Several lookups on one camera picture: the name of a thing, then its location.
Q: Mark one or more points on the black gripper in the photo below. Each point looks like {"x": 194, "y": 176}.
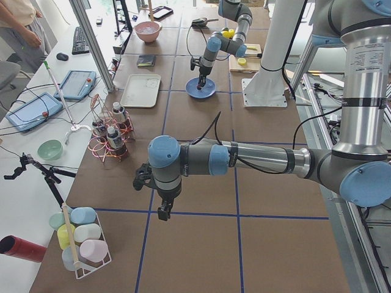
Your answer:
{"x": 203, "y": 72}
{"x": 167, "y": 195}

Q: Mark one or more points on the blue plastic plate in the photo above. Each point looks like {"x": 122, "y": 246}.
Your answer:
{"x": 204, "y": 92}

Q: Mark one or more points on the lemon half slice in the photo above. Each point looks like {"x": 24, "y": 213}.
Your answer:
{"x": 242, "y": 61}

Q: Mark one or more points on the yellow lemon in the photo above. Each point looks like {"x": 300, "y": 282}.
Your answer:
{"x": 228, "y": 33}

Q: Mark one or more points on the wooden cutting board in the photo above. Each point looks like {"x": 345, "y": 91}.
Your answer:
{"x": 250, "y": 63}

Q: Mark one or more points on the black frying pan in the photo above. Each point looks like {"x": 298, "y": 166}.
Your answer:
{"x": 202, "y": 21}

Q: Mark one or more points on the grey folded cloth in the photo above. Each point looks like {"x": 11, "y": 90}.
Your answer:
{"x": 146, "y": 61}

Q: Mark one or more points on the cream bear tray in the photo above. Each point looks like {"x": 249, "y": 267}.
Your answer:
{"x": 141, "y": 90}

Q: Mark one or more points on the pink bowl of ice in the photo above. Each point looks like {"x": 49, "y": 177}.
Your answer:
{"x": 148, "y": 31}

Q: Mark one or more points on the white plastic cup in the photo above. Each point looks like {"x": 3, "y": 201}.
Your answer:
{"x": 88, "y": 231}

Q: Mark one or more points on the pink plastic cup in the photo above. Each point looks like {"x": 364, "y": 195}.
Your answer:
{"x": 93, "y": 250}

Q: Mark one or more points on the blue plastic cup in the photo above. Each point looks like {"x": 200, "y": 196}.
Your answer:
{"x": 83, "y": 215}

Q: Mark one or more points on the tea bottle white cap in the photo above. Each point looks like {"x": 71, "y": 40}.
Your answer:
{"x": 120, "y": 116}
{"x": 115, "y": 141}
{"x": 99, "y": 129}

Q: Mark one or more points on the yellow plastic cup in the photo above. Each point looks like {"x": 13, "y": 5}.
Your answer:
{"x": 62, "y": 235}

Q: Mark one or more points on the blue teach pendant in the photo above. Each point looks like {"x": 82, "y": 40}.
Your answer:
{"x": 34, "y": 112}
{"x": 77, "y": 84}

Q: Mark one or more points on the black keyboard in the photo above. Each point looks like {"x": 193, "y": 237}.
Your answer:
{"x": 80, "y": 45}

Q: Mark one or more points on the green small bowl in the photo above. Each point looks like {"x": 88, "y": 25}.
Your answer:
{"x": 50, "y": 150}

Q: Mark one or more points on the black computer mouse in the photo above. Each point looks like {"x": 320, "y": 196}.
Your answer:
{"x": 61, "y": 56}

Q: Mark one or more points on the red cylinder bottle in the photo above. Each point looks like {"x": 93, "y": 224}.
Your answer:
{"x": 21, "y": 248}

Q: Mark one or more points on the person in light clothes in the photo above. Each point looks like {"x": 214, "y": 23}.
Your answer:
{"x": 22, "y": 31}

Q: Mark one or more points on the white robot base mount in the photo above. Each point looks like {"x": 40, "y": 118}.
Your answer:
{"x": 266, "y": 88}

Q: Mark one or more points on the white wire rack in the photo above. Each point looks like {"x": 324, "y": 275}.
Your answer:
{"x": 71, "y": 257}

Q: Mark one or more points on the copper wire bottle rack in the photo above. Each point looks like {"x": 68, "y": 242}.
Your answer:
{"x": 102, "y": 150}

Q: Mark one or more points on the aluminium frame post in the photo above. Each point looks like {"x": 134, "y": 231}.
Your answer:
{"x": 83, "y": 20}

